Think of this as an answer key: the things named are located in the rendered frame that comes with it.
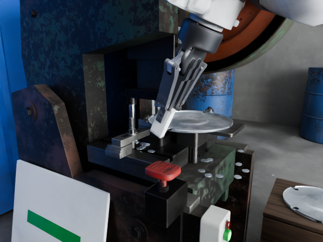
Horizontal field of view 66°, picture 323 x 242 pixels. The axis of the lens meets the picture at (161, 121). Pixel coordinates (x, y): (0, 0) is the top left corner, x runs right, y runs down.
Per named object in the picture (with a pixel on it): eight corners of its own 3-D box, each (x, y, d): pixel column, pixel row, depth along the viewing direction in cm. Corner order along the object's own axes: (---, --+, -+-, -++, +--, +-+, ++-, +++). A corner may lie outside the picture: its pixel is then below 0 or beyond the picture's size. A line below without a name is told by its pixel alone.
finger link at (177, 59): (199, 48, 43) (184, 46, 39) (186, 75, 46) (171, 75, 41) (188, 42, 44) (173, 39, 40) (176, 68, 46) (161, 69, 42)
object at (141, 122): (180, 125, 98) (180, 114, 96) (159, 135, 85) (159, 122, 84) (161, 122, 102) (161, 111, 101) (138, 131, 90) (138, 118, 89)
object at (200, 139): (242, 160, 86) (245, 122, 83) (229, 175, 75) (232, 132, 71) (179, 146, 99) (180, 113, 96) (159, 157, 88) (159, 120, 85)
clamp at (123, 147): (153, 143, 86) (152, 114, 84) (119, 159, 73) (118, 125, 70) (139, 139, 90) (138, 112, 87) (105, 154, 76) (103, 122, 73)
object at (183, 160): (217, 141, 107) (217, 127, 105) (159, 184, 70) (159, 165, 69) (159, 130, 123) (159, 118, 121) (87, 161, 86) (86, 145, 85)
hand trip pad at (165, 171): (182, 196, 57) (183, 165, 55) (168, 209, 52) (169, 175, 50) (157, 187, 61) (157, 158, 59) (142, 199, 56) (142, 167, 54)
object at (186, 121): (243, 118, 90) (243, 115, 90) (213, 139, 67) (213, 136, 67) (174, 109, 106) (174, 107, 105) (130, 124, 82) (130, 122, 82)
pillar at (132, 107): (136, 130, 91) (135, 92, 88) (132, 131, 89) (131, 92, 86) (132, 129, 92) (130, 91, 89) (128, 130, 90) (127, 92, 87)
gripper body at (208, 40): (214, 30, 38) (189, 84, 42) (231, 35, 45) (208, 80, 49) (176, 12, 41) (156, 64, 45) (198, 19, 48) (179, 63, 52)
